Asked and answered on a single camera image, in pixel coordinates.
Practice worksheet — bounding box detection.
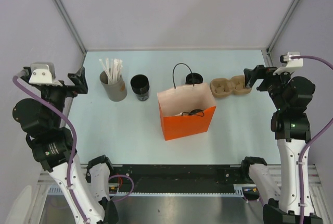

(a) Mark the black cup lid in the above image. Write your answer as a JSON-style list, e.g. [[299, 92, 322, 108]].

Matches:
[[188, 109, 204, 117]]

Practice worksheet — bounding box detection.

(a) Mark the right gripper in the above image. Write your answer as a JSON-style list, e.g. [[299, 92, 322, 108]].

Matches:
[[244, 65, 293, 110]]

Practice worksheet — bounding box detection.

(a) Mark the grey straw holder cup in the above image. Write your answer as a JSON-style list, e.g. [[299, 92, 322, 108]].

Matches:
[[99, 71, 127, 102]]

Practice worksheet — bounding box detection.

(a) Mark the aluminium frame rail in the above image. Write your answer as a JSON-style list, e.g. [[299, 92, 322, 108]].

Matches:
[[268, 165, 322, 187]]

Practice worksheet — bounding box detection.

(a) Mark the orange paper bag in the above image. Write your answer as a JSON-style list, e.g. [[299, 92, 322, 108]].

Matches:
[[157, 79, 216, 141]]

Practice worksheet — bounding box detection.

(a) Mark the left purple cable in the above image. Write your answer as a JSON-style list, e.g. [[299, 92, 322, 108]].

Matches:
[[12, 70, 91, 223]]

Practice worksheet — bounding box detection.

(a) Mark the black ribbed coffee cup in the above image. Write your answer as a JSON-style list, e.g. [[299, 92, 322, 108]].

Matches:
[[185, 72, 203, 85]]

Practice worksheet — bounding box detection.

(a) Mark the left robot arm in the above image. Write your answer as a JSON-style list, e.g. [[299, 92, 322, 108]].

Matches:
[[12, 63, 119, 223]]

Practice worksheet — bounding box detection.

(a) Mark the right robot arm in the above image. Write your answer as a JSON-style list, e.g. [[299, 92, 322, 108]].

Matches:
[[240, 65, 323, 223]]

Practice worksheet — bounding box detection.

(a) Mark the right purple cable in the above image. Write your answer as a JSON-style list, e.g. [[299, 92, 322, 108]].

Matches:
[[290, 55, 333, 224]]

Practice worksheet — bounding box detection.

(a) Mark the black smooth coffee cup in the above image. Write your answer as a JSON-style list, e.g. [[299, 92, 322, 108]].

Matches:
[[130, 74, 150, 102]]

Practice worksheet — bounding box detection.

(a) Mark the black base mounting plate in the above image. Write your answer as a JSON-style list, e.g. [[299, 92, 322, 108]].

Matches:
[[107, 164, 253, 186]]

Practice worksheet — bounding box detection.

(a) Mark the white cable duct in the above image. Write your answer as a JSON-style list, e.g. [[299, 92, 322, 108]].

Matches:
[[48, 184, 261, 197]]

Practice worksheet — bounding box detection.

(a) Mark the purple cable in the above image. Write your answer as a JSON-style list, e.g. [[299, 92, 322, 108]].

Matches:
[[290, 55, 333, 224], [12, 70, 91, 223]]

